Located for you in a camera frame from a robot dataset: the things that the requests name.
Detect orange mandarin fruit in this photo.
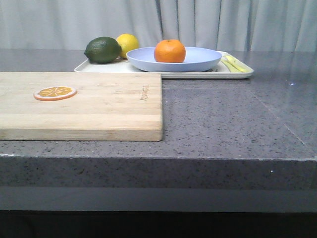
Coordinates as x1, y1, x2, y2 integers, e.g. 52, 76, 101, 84
154, 39, 186, 63

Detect dark green lime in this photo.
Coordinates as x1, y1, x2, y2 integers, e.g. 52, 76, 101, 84
84, 37, 121, 63

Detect grey curtain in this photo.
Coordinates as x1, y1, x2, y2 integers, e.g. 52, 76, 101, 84
0, 0, 317, 52

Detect yellow lemon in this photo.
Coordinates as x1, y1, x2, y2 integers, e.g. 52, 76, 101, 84
116, 33, 139, 59

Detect white rectangular tray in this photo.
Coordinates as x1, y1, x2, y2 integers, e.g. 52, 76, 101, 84
74, 51, 254, 80

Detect wooden cutting board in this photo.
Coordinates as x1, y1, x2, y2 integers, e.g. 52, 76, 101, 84
0, 72, 162, 141

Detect orange slice piece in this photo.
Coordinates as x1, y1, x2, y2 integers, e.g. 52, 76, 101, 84
33, 86, 77, 101

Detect light blue plate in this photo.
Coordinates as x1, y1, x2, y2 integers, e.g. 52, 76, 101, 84
127, 47, 222, 72

